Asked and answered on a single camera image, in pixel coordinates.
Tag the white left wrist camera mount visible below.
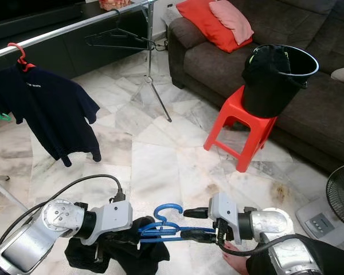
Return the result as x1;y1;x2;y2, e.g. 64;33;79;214
95;201;134;247

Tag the pink cushion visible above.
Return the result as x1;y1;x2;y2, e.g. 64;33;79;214
208;0;255;45

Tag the red cushion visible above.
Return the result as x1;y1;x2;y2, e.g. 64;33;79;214
175;0;253;53

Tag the black standing fan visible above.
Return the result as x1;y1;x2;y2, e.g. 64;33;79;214
326;162;344;231

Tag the black tv console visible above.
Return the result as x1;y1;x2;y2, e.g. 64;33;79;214
0;0;153;81

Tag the red plastic stool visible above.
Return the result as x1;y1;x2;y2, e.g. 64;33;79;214
204;85;277;172

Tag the red plastic hanger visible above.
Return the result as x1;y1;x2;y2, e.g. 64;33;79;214
7;42;36;72

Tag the silver clothes rack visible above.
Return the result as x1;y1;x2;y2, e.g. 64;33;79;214
0;0;173;211

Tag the blue plastic hanger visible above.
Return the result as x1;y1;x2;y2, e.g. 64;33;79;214
138;203;217;244

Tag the dark brown sofa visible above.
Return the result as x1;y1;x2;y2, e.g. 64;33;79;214
166;0;344;172

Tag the black garment with yellow trim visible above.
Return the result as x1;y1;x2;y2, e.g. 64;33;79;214
248;45;293;75

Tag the white fan base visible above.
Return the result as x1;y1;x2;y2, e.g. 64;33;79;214
295;198;344;240

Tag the green hanger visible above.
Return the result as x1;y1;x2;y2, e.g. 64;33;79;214
0;106;12;122

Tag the black wire hanger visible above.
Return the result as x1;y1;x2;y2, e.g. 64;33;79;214
85;9;158;51

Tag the white lace cloth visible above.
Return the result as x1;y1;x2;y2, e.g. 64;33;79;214
161;5;181;29

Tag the person's black trouser leg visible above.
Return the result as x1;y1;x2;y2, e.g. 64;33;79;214
245;245;277;275

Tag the black television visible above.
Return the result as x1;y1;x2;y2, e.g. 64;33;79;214
0;0;85;26

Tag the black bucket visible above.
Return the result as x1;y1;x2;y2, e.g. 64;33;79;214
240;44;320;119

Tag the person's bare foot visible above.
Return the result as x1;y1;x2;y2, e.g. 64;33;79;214
222;255;250;275

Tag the red figurine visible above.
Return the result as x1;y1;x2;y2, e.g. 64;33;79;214
99;0;132;11

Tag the navy t-shirt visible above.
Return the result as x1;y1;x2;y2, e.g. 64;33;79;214
0;63;103;168

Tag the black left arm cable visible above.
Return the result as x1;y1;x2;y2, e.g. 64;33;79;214
17;174;126;247

